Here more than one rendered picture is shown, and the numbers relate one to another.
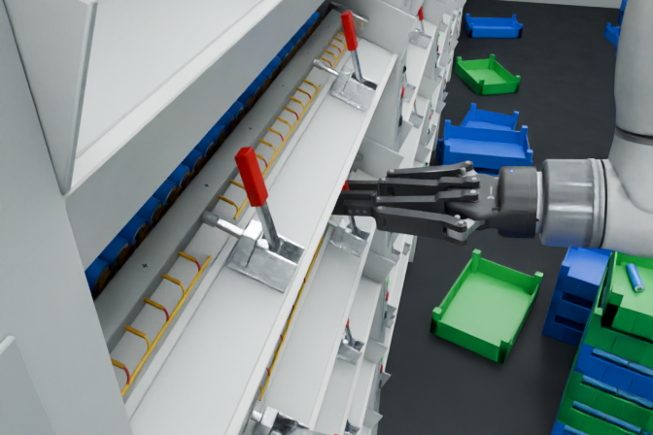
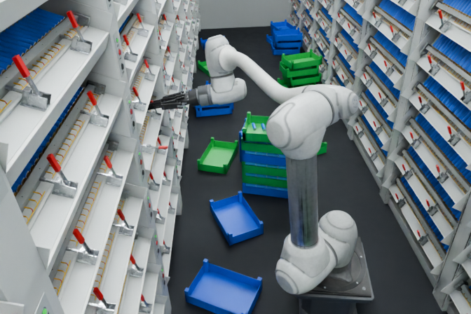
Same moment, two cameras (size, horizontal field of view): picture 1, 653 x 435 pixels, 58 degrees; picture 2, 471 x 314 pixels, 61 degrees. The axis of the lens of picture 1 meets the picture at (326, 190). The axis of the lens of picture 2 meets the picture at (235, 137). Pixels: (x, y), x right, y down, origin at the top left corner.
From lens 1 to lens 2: 114 cm
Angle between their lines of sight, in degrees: 13
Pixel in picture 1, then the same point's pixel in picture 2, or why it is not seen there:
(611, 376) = (252, 159)
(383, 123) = (160, 85)
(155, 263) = not seen: hidden behind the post
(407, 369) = (190, 183)
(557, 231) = (202, 101)
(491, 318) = (221, 160)
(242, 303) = (137, 113)
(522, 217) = (194, 99)
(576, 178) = (203, 88)
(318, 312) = (151, 131)
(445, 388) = (205, 185)
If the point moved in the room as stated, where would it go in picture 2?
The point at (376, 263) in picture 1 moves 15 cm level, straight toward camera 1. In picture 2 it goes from (167, 130) to (168, 146)
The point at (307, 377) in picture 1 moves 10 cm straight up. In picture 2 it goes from (151, 141) to (147, 120)
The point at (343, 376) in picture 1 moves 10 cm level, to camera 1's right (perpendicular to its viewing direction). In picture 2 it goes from (162, 157) to (183, 153)
